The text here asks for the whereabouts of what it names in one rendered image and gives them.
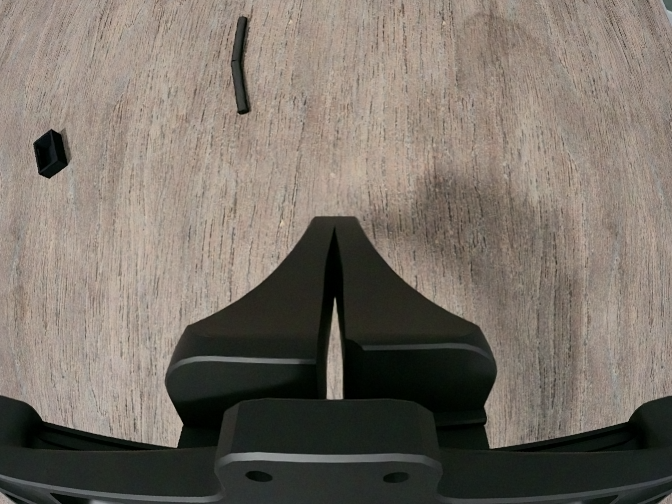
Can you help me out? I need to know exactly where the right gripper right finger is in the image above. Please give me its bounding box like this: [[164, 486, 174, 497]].
[[335, 216, 498, 450]]

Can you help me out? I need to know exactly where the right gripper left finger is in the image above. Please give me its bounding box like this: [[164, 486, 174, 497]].
[[164, 216, 335, 449]]

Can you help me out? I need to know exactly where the dark grey bent rod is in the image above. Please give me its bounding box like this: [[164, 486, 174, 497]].
[[231, 16, 249, 115]]

